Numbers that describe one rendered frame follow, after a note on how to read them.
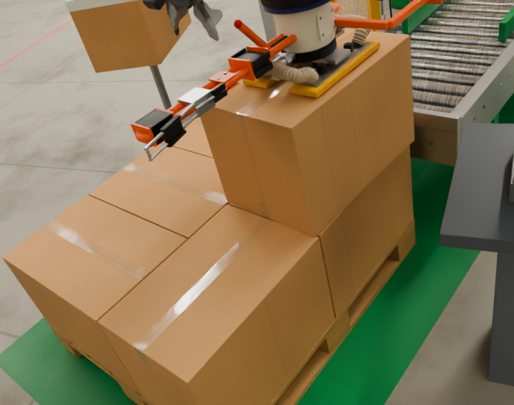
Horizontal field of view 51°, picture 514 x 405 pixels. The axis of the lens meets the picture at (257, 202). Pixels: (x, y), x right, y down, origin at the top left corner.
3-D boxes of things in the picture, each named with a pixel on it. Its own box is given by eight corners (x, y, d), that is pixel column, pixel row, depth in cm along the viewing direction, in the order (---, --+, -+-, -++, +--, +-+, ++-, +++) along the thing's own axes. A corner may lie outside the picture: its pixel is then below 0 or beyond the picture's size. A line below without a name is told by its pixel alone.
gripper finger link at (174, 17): (190, 27, 138) (196, 0, 130) (173, 37, 135) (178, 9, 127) (182, 20, 138) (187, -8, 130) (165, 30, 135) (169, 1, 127)
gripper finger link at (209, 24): (236, 26, 126) (212, -7, 125) (219, 36, 123) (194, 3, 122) (230, 32, 129) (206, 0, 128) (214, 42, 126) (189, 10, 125)
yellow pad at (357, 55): (353, 43, 174) (352, 29, 171) (381, 47, 168) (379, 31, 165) (289, 93, 157) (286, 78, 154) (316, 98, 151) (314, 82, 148)
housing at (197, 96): (199, 101, 143) (194, 86, 140) (217, 105, 138) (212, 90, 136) (181, 114, 139) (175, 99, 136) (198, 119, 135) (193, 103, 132)
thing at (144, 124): (161, 124, 136) (155, 106, 133) (181, 129, 132) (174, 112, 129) (136, 141, 132) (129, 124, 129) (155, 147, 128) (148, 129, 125)
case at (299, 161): (327, 118, 221) (312, 24, 197) (414, 140, 195) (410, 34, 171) (226, 200, 191) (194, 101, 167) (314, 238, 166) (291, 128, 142)
